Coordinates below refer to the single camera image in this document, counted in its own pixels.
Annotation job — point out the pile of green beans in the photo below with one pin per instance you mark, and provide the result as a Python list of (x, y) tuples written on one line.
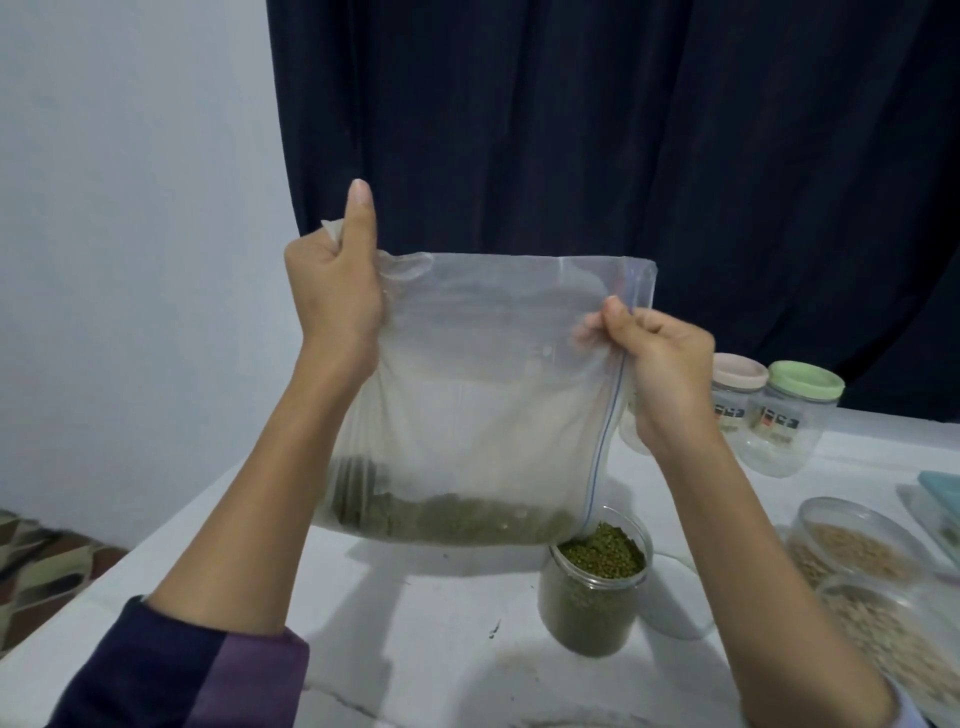
[(450, 521)]

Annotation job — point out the pile of yellow soybeans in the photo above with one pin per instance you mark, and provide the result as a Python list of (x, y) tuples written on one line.
[(855, 548)]

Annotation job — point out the person's right forearm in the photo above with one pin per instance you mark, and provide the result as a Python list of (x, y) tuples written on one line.
[(765, 600)]

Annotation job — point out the teal lidded plastic container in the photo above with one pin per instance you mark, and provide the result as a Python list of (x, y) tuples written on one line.
[(942, 503)]

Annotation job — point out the person's right hand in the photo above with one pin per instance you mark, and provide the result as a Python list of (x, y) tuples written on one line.
[(675, 375)]

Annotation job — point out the transparent jar green lid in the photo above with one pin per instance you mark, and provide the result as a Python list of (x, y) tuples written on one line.
[(792, 420)]

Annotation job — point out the transparent jar pink lid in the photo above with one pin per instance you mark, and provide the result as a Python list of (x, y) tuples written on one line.
[(740, 383)]

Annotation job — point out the clear round lid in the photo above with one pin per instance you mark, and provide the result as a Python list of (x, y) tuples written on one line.
[(683, 597)]

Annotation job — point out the transparent jar blue lid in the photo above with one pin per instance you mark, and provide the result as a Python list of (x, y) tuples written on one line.
[(635, 428)]

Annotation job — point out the dark navy curtain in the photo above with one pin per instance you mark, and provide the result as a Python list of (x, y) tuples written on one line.
[(630, 135)]

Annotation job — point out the person's left forearm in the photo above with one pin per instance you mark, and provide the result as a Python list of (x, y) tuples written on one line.
[(248, 518)]

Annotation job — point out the clear bag with green beans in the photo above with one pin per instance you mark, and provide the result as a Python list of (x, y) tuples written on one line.
[(480, 390)]

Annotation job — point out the person's left hand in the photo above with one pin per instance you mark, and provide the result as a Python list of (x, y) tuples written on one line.
[(338, 300)]

